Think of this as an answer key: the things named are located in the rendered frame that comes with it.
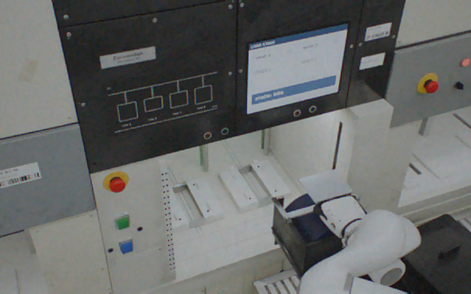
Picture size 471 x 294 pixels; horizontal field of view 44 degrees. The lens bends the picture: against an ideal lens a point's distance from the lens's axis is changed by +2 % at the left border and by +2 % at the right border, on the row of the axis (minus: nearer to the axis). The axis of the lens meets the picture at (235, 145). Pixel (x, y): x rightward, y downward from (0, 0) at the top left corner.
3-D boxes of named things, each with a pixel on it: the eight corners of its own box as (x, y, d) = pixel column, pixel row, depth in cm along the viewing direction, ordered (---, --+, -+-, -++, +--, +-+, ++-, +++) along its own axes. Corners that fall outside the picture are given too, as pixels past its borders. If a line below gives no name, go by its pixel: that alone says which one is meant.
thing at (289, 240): (294, 297, 168) (304, 222, 148) (265, 246, 183) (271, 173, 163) (366, 273, 176) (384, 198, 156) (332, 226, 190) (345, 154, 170)
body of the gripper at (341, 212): (338, 246, 150) (317, 218, 158) (371, 236, 153) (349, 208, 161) (341, 227, 145) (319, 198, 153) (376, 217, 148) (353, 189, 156)
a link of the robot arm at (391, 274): (374, 218, 145) (343, 238, 145) (406, 257, 135) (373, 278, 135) (381, 236, 150) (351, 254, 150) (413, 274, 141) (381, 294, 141)
